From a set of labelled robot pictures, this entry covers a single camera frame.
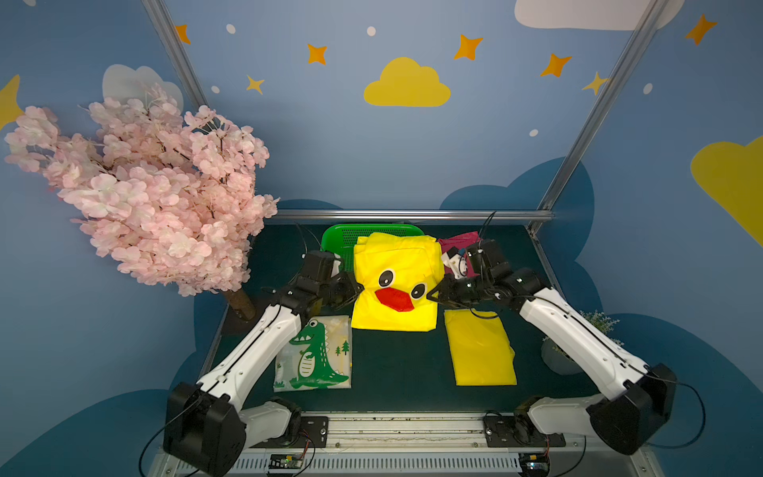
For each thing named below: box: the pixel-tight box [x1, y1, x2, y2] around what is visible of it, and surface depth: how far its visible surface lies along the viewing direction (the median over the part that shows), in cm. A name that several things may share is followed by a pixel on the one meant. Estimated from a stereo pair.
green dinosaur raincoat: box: [273, 315, 353, 393], surface depth 85 cm
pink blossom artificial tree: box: [4, 85, 280, 321], surface depth 56 cm
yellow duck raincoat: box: [351, 232, 446, 332], surface depth 82 cm
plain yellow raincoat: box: [444, 308, 518, 387], surface depth 90 cm
